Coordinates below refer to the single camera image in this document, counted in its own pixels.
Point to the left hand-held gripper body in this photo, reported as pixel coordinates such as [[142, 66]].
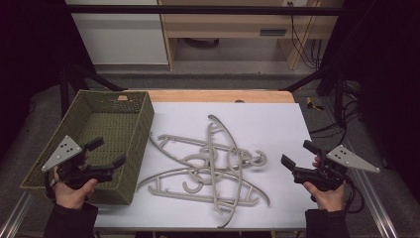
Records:
[[62, 153]]

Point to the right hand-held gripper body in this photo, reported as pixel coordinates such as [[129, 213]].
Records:
[[350, 159]]

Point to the green perforated plastic basket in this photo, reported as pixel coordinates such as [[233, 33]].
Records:
[[138, 148]]

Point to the grey plastic clothes hanger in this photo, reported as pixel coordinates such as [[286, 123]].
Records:
[[178, 138], [158, 191], [215, 118]]

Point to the person's right hand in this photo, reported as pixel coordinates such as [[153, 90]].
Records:
[[330, 200]]

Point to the person's left hand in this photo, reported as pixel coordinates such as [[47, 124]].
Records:
[[72, 198]]

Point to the white table mat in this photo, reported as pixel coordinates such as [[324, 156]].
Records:
[[270, 125]]

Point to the yellow and black tool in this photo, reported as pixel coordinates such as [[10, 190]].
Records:
[[312, 104]]

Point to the white cabinet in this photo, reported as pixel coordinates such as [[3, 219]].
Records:
[[119, 36]]

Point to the light wooden desk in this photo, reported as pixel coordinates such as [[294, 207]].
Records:
[[224, 24]]

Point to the aluminium rail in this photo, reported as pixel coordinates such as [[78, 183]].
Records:
[[373, 198], [15, 214]]

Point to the black frame leg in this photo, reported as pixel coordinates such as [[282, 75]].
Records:
[[64, 89], [338, 95]]

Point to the black horizontal frame bar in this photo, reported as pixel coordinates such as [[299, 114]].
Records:
[[198, 10]]

